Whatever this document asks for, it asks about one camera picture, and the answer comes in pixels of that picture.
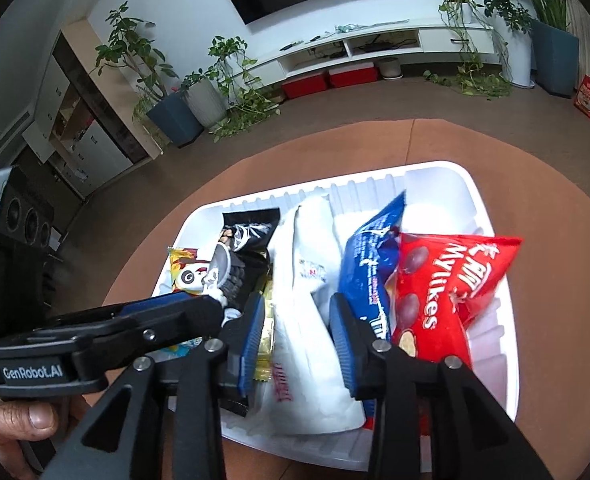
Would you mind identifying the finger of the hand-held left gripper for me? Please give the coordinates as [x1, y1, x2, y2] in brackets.
[72, 295, 226, 380]
[111, 293, 208, 313]

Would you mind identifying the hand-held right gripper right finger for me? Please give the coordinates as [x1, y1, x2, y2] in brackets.
[329, 293, 556, 480]

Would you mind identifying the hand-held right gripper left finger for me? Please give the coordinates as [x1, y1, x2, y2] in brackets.
[40, 291, 268, 480]

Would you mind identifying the gold snack packet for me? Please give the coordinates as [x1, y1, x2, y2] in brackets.
[254, 267, 277, 385]

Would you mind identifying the light blue chips packet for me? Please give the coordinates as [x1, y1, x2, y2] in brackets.
[152, 246, 226, 362]

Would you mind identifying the blue snack packet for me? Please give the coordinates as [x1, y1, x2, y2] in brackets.
[337, 190, 408, 348]

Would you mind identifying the white snack bag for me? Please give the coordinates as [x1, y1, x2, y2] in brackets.
[249, 194, 367, 436]

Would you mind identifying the black snack packet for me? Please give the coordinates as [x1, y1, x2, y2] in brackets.
[202, 207, 282, 321]

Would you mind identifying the red chocolate ball packet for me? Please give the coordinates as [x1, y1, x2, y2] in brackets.
[385, 232, 524, 367]

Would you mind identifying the white plastic tray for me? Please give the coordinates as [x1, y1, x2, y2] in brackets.
[152, 161, 519, 463]

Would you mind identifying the person's left hand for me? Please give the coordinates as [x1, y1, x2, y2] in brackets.
[0, 389, 93, 480]

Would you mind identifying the white storage cabinet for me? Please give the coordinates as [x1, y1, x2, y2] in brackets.
[0, 60, 136, 201]

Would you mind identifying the dark display cabinet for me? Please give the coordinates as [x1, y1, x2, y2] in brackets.
[52, 30, 163, 163]

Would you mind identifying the blue plant pot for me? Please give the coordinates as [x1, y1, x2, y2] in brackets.
[146, 92, 204, 148]
[530, 20, 580, 98]

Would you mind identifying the grey ribbed plant pot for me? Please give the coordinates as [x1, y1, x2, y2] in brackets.
[182, 77, 227, 128]

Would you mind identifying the trailing pothos plant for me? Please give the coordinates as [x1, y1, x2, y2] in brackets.
[207, 35, 282, 143]

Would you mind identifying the small green plant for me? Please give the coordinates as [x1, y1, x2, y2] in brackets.
[180, 67, 221, 91]

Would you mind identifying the tall leafy plant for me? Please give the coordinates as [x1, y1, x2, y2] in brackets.
[92, 2, 181, 126]

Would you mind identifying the red storage box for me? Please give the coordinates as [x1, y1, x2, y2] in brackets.
[281, 71, 327, 99]
[328, 62, 379, 88]

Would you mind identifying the small white pot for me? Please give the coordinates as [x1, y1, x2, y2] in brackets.
[377, 57, 403, 81]

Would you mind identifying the trailing vine plant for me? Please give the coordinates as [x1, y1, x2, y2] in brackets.
[422, 0, 513, 98]

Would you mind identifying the white television console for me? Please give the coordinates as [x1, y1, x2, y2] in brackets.
[247, 22, 506, 95]

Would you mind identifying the white plant pot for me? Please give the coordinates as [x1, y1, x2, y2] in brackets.
[500, 30, 536, 88]

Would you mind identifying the red gift bag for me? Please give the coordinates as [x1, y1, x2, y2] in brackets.
[573, 75, 590, 122]

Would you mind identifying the bushy green plant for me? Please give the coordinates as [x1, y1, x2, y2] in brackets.
[475, 0, 533, 36]

